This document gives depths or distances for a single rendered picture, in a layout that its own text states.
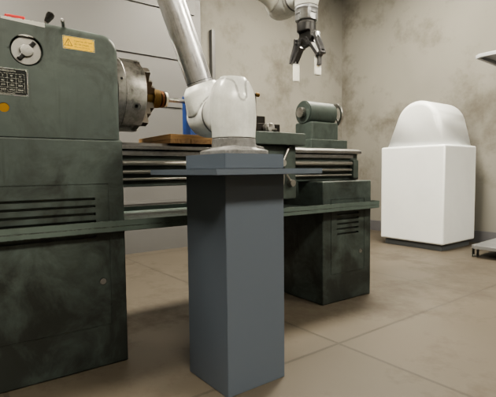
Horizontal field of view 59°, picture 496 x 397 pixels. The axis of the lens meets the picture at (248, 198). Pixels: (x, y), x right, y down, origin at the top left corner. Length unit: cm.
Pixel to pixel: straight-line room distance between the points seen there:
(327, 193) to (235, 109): 105
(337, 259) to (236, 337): 114
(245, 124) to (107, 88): 56
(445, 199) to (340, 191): 189
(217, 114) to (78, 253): 72
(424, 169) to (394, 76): 156
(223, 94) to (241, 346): 84
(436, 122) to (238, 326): 321
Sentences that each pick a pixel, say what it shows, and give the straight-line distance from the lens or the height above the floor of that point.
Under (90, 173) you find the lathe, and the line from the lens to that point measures 170.
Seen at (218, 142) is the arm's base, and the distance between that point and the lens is 150.
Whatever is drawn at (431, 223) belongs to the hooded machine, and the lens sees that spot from 428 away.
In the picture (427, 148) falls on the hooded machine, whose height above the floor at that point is 93.
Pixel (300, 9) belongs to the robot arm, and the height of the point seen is 135.
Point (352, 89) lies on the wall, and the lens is 583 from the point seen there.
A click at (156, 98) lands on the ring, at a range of 206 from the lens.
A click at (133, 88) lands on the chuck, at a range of 190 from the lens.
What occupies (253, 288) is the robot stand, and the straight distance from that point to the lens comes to 149.
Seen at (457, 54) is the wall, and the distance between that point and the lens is 514.
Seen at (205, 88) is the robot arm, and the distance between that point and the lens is 167.
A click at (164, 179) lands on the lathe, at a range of 192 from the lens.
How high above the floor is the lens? 74
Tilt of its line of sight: 4 degrees down
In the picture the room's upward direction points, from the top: 1 degrees counter-clockwise
